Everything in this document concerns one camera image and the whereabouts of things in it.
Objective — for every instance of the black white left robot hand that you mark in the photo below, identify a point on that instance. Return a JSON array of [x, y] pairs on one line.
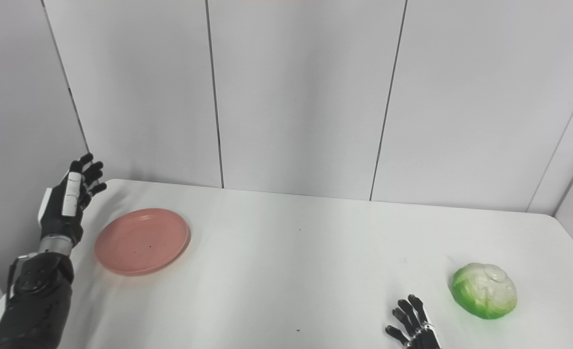
[[58, 220]]

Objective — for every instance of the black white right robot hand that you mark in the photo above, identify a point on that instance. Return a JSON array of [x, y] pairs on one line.
[[419, 337]]

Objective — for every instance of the green white cabbage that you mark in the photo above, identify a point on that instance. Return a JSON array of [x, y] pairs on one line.
[[484, 291]]

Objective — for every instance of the pink round plate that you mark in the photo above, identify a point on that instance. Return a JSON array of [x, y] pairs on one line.
[[142, 241]]

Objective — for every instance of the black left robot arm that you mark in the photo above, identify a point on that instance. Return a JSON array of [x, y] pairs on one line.
[[37, 305]]

